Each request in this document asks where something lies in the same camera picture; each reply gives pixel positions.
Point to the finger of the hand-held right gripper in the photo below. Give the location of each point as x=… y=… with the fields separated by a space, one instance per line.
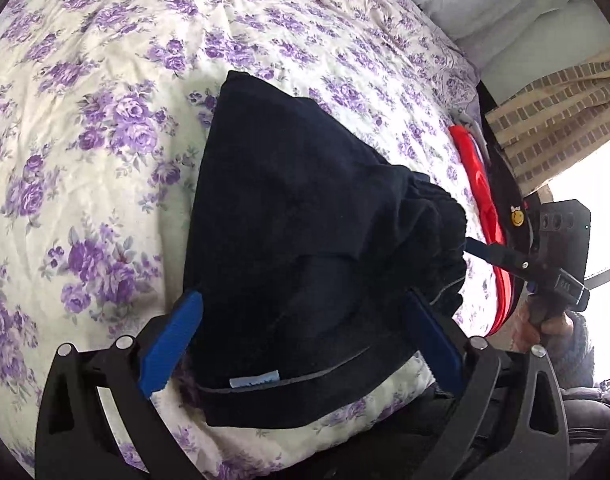
x=507 y=257

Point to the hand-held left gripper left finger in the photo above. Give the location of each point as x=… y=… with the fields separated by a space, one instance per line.
x=172 y=345

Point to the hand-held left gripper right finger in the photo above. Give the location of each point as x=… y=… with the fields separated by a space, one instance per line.
x=437 y=345

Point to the dark navy pants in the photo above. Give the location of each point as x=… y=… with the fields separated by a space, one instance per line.
x=295 y=210

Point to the person's right forearm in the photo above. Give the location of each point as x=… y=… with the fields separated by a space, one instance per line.
x=575 y=355

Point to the person's right hand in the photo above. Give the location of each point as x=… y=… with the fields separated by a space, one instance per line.
x=545 y=335

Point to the bright window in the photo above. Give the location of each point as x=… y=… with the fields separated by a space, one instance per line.
x=605 y=220

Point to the black garment with smiley patch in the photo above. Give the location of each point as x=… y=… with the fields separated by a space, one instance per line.
x=505 y=180

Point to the red garment with striped band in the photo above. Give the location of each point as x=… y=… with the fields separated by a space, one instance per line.
x=477 y=185

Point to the dark cloth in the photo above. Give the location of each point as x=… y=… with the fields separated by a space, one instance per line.
x=425 y=435

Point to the brick pattern curtain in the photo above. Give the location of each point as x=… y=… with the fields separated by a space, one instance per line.
x=560 y=110

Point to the dark grey sofa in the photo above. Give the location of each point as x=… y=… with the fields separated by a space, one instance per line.
x=585 y=410

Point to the pale cushion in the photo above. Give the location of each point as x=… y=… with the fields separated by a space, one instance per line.
x=510 y=15

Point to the purple floral blanket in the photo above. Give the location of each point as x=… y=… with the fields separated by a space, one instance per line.
x=110 y=110

